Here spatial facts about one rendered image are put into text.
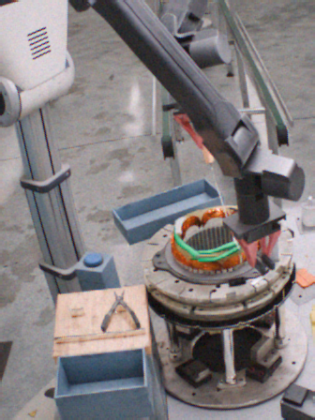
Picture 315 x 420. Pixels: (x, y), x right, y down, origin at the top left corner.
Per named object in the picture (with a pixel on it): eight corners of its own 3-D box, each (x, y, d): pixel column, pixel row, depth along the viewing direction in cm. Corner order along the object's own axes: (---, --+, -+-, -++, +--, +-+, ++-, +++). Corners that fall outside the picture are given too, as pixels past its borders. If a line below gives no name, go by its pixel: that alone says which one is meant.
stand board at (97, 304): (152, 354, 117) (150, 346, 116) (55, 365, 118) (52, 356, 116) (146, 292, 134) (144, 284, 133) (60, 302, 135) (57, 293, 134)
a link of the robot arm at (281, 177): (234, 114, 105) (212, 151, 101) (294, 124, 98) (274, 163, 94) (256, 163, 113) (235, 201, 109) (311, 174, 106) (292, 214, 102)
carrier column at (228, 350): (237, 385, 137) (232, 321, 127) (227, 388, 137) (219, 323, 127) (235, 378, 139) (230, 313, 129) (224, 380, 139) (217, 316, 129)
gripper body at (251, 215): (288, 222, 111) (284, 185, 108) (239, 244, 109) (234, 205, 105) (270, 208, 117) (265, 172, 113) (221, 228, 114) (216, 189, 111)
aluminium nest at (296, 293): (324, 292, 163) (325, 285, 162) (298, 306, 160) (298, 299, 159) (301, 271, 173) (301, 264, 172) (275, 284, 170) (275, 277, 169)
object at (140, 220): (216, 268, 182) (204, 177, 167) (232, 287, 173) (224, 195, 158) (132, 298, 175) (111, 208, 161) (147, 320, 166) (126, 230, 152)
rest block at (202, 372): (197, 363, 144) (196, 356, 143) (211, 374, 140) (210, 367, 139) (182, 371, 142) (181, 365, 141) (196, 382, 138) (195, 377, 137)
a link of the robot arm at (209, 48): (182, 29, 126) (158, 15, 119) (232, 16, 120) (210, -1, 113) (186, 81, 124) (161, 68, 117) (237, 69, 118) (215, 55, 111)
